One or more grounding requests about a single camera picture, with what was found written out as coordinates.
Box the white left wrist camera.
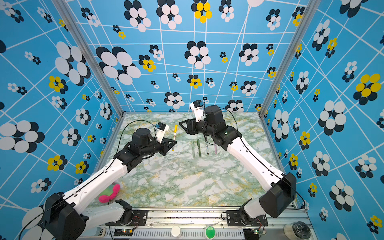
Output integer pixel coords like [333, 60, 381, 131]
[155, 122, 169, 144]

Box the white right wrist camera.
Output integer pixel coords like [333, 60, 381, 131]
[190, 100, 205, 122]

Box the plush toy with glasses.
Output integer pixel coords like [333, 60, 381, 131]
[98, 184, 121, 204]

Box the aluminium corner post right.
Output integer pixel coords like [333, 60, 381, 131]
[260, 0, 321, 117]

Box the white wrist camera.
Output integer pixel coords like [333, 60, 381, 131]
[155, 122, 169, 144]
[190, 100, 205, 122]

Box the aluminium corner post left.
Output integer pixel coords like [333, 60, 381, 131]
[52, 1, 124, 118]

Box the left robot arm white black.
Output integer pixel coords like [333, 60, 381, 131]
[42, 128, 177, 240]

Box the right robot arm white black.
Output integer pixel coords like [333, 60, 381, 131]
[180, 100, 297, 226]

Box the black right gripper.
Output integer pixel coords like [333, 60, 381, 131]
[180, 117, 217, 139]

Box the green push button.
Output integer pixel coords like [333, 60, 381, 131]
[204, 226, 216, 240]

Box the light green pen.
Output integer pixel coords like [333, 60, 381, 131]
[191, 141, 196, 158]

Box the tape roll spool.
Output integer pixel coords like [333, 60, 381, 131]
[284, 222, 312, 240]

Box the dark green pen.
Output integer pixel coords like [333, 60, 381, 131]
[197, 139, 202, 158]

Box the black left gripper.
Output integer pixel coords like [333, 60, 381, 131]
[141, 136, 177, 158]

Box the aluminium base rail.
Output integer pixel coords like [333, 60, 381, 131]
[80, 207, 317, 240]

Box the aluminium corner post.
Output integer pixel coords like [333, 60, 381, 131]
[52, 1, 124, 118]
[260, 0, 321, 117]

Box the white marker pen yellow end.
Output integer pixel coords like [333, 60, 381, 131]
[172, 125, 178, 152]

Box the white round button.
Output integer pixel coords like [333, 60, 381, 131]
[171, 226, 182, 238]

